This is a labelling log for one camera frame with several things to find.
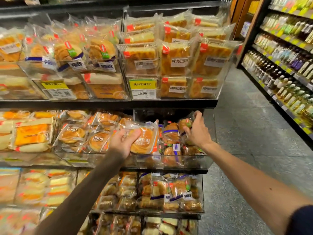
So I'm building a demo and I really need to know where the row of green-yellow bottles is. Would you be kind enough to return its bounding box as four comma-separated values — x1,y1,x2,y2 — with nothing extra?
271,0,313,13

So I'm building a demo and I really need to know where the row of dark sauce bottles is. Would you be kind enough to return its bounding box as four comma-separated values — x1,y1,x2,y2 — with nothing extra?
254,34,313,80

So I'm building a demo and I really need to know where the dark blue sleeve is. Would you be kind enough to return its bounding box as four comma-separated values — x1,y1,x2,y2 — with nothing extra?
286,205,313,235

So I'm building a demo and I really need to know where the yellow and white price label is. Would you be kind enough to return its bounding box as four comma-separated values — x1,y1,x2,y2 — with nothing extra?
41,81,77,100
129,79,157,100

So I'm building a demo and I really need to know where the person's right forearm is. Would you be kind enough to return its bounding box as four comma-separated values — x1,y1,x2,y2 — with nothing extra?
203,141,308,235

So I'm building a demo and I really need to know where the dark bottle shelf unit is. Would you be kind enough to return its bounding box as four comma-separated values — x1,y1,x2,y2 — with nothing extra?
236,0,313,151

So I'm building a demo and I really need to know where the person's left hand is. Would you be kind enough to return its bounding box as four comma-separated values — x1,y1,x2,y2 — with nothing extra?
109,128,142,160

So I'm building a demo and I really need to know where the pile of round bun packets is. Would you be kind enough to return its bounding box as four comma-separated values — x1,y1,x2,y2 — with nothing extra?
54,110,134,153

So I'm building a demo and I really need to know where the pile of green-label bread packets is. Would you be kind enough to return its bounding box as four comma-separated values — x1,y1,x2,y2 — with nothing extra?
22,15,123,72

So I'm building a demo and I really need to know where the black bakery shelf rack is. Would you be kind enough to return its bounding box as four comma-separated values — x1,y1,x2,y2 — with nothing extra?
0,0,231,235

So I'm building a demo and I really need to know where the row of pale sauce bottles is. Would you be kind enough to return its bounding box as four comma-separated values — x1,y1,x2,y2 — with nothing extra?
261,14,313,44

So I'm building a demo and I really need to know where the stack of cream sandwich packets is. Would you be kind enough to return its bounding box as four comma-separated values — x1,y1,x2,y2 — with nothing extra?
0,168,77,208

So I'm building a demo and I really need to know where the pile of orange sandwich cake packets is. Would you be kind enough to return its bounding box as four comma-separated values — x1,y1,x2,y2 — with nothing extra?
0,110,58,153

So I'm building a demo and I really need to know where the pile of brown pastry packets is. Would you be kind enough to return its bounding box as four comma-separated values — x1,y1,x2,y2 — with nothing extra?
94,172,138,212

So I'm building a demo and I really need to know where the row of yellow oil bottles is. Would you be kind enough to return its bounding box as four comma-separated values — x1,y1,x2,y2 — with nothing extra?
243,51,313,127

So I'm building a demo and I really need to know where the stack of white-orange cake packets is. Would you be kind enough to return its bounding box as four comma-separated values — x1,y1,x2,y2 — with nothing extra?
0,62,127,100

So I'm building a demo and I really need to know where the person's left forearm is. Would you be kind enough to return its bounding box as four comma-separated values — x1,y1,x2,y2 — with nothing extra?
33,150,125,235

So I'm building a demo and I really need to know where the person's right hand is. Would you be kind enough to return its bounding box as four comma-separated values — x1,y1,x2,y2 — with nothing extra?
183,110,213,150

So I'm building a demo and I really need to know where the pile of mixed bread packets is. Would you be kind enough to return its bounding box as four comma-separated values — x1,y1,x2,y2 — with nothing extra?
78,214,198,235

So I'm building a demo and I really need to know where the stack of sliced cake packets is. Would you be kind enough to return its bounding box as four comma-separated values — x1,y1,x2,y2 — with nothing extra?
117,10,241,99

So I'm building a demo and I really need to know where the round bun clear packet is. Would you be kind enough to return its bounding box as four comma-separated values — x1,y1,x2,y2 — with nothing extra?
123,120,160,155

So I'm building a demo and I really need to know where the pile of blue-banded bread packets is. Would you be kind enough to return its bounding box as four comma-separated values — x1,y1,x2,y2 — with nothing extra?
137,173,204,213
158,120,206,167

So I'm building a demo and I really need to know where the blue-banded bread single packet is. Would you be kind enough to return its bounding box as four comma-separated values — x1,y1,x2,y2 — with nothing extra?
178,117,196,145

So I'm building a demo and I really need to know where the wooden shelf unit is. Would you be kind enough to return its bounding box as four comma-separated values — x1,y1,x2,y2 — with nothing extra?
229,0,261,40

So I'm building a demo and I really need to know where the clear acrylic display bin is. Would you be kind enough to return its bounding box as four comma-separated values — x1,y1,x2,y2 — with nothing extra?
121,6,242,100
54,109,217,170

